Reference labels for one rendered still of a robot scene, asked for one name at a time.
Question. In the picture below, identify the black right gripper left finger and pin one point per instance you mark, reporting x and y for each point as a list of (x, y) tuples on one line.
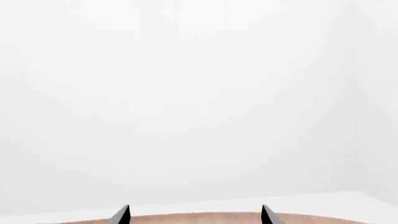
[(122, 217)]

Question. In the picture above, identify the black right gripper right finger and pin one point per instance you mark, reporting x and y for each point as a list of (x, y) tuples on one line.
[(269, 217)]

